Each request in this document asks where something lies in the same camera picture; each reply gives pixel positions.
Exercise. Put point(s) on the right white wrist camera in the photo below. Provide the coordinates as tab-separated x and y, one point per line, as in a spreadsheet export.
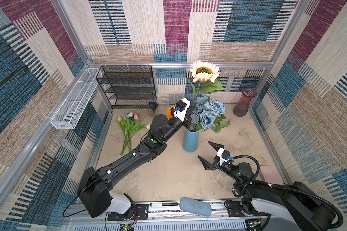
224	156

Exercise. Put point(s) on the tulip bunch green leaves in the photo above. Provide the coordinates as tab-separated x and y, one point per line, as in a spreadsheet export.
130	124

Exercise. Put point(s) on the cream sunflower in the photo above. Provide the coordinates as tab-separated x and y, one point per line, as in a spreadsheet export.
203	80

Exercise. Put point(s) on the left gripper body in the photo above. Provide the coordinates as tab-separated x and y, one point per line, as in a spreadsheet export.
185	121

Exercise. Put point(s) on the white slotted cable duct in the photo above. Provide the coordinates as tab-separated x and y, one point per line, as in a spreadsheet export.
200	225

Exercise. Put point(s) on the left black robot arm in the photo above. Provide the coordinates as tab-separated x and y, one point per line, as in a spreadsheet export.
95	189

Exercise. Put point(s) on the dark blue rose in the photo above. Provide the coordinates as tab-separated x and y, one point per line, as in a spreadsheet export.
152	107

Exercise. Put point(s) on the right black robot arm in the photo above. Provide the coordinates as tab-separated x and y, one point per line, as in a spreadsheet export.
293	202

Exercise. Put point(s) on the teal ceramic vase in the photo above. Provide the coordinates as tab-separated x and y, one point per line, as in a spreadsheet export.
190	141

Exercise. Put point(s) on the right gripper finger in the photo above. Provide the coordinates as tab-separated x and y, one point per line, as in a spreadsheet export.
216	146
207	165

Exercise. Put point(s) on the white mesh wall basket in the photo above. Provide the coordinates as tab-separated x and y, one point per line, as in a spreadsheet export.
72	108

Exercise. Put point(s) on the pink rectangular pad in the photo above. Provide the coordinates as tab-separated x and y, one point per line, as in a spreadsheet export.
267	174

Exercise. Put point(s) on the dark red glass vase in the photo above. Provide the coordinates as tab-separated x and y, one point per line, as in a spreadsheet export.
241	108

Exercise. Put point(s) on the blue-grey sponge pad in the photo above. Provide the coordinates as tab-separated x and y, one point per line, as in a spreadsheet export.
195	207

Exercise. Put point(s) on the black wire shelf rack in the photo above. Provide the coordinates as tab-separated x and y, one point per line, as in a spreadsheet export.
128	86

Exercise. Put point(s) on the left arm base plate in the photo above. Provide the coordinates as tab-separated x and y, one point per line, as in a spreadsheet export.
139	211

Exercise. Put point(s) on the orange marigold flower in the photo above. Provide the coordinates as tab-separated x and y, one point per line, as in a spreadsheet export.
169	111

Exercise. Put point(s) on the light blue rose bunch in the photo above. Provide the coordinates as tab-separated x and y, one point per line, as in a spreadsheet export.
208	114

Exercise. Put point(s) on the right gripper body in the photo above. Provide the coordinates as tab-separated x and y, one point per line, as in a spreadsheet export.
216	164

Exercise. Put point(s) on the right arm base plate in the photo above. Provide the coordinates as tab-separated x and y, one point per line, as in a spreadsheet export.
238	208

